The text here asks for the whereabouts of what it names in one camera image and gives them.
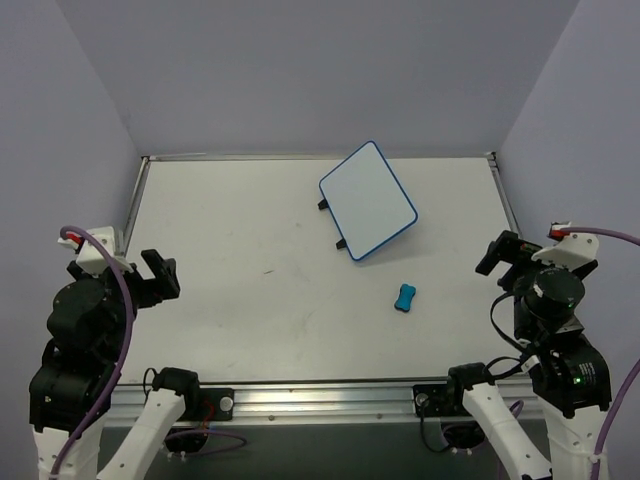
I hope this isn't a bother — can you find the blue black eraser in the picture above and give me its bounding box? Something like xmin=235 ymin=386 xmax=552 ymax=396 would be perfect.
xmin=394 ymin=283 xmax=417 ymax=313

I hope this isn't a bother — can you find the blue framed whiteboard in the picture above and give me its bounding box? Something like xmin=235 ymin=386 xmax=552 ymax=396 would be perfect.
xmin=318 ymin=140 xmax=419 ymax=262

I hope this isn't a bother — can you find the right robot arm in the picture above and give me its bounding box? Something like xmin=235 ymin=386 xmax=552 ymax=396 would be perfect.
xmin=443 ymin=230 xmax=612 ymax=479

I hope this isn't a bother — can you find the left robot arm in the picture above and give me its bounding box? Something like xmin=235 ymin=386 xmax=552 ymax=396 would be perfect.
xmin=29 ymin=249 xmax=202 ymax=479

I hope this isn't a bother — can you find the metal whiteboard stand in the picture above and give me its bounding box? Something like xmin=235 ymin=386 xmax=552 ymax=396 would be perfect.
xmin=316 ymin=198 xmax=350 ymax=251

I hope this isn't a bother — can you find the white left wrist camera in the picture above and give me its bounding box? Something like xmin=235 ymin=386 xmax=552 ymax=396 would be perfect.
xmin=57 ymin=226 xmax=133 ymax=277

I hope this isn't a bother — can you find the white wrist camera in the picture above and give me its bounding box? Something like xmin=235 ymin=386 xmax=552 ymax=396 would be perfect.
xmin=57 ymin=226 xmax=133 ymax=277
xmin=531 ymin=222 xmax=599 ymax=271

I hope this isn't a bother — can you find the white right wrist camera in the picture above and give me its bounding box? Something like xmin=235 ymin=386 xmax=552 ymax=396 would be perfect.
xmin=531 ymin=222 xmax=599 ymax=271

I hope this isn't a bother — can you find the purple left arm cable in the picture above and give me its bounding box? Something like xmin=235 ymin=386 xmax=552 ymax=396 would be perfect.
xmin=47 ymin=225 xmax=136 ymax=480

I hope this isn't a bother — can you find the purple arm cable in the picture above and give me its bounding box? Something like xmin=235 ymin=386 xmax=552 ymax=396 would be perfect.
xmin=564 ymin=227 xmax=640 ymax=466
xmin=47 ymin=225 xmax=136 ymax=480

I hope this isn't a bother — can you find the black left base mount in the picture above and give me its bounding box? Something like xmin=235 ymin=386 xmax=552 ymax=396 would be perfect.
xmin=195 ymin=387 xmax=235 ymax=423

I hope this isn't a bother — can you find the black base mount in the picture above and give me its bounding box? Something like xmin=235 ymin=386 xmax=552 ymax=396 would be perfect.
xmin=412 ymin=382 xmax=455 ymax=418
xmin=195 ymin=387 xmax=235 ymax=423

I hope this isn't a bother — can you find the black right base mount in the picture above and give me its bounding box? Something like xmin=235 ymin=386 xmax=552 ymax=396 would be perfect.
xmin=412 ymin=382 xmax=455 ymax=418

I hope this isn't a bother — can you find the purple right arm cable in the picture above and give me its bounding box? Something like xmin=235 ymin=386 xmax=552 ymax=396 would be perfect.
xmin=564 ymin=227 xmax=640 ymax=466

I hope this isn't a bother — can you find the aluminium front rail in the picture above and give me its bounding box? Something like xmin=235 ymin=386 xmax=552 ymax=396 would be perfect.
xmin=107 ymin=379 xmax=543 ymax=427

